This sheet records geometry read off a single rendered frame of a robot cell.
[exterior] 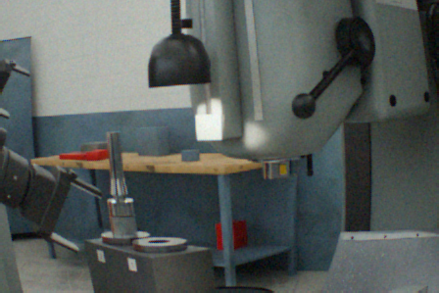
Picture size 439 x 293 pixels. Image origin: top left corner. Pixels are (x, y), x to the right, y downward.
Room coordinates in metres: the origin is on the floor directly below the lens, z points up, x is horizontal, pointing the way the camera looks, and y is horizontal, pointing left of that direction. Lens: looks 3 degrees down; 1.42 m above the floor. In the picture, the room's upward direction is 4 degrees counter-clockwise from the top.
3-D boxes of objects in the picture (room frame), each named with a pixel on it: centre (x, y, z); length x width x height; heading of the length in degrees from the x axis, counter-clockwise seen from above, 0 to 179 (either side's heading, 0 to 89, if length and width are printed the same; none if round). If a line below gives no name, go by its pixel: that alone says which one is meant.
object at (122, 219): (1.59, 0.17, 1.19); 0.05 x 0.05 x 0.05
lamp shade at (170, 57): (1.15, 0.04, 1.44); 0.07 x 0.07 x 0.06
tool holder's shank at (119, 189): (1.59, 0.17, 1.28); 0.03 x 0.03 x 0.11
